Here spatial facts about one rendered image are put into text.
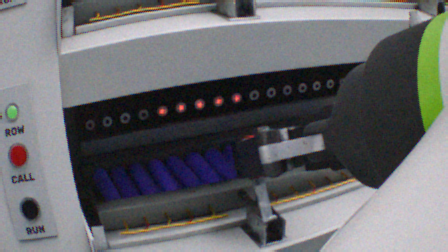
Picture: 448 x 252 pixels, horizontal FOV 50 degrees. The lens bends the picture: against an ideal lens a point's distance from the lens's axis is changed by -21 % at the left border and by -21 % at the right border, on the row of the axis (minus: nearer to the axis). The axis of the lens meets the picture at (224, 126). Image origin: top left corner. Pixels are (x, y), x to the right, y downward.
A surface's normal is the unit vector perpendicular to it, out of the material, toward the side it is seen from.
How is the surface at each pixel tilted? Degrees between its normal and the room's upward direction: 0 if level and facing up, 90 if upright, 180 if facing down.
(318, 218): 19
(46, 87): 90
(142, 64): 109
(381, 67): 57
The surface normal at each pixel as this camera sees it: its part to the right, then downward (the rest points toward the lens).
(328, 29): 0.40, 0.37
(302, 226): 0.00, -0.91
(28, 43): 0.38, 0.05
